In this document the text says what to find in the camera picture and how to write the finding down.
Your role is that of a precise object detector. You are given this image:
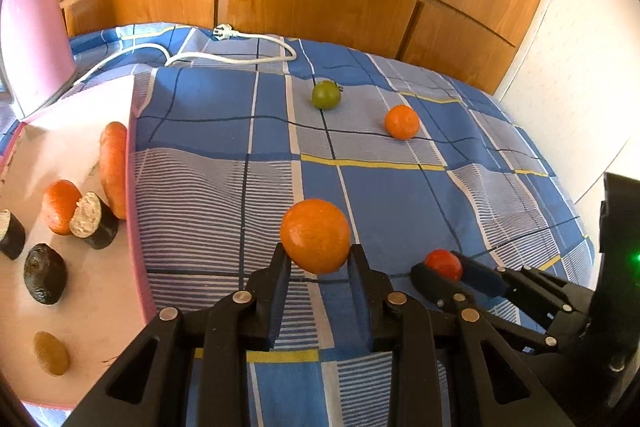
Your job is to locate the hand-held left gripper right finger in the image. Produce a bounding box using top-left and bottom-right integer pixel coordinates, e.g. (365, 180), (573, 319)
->
(349, 244), (576, 427)

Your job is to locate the white power cable with plug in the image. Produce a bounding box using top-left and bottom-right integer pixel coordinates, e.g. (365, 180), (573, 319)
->
(74, 24), (297, 85)

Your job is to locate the green tomato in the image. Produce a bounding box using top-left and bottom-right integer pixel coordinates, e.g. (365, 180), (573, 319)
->
(311, 79), (343, 110)

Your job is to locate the blue plaid bedsheet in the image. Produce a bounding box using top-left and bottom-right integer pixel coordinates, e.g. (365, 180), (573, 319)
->
(0, 23), (598, 427)

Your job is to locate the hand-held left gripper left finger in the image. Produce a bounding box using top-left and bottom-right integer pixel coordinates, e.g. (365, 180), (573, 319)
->
(65, 243), (292, 427)

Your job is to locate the red tomato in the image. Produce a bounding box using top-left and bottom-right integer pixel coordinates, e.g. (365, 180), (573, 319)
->
(424, 249), (463, 282)

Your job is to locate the dark avocado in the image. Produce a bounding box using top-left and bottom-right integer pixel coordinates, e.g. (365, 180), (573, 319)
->
(23, 243), (67, 306)

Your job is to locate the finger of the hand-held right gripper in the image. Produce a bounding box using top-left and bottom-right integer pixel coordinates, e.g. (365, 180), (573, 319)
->
(411, 263), (560, 354)
(450, 252), (596, 328)

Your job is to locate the black sushi roll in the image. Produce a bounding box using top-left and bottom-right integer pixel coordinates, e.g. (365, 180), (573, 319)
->
(0, 208), (27, 261)
(69, 192), (120, 250)

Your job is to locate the pink rimmed white tray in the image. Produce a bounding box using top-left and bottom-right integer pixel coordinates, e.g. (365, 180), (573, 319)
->
(0, 74), (166, 410)

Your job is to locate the small orange tangerine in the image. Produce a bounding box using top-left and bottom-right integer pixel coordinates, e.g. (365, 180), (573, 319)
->
(384, 105), (420, 140)

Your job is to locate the brown kiwi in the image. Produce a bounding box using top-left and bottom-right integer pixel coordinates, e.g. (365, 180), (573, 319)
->
(33, 331), (71, 376)

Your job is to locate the tangerine with green stem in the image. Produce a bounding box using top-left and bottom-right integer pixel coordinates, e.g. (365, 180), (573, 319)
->
(41, 179), (83, 236)

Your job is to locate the orange carrot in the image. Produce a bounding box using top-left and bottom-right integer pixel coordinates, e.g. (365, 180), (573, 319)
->
(98, 122), (129, 220)

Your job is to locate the yellowish orange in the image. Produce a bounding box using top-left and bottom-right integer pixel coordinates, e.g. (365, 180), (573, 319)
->
(280, 198), (352, 275)

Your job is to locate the pink electric kettle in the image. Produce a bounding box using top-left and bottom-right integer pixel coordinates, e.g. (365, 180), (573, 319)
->
(0, 0), (77, 120)

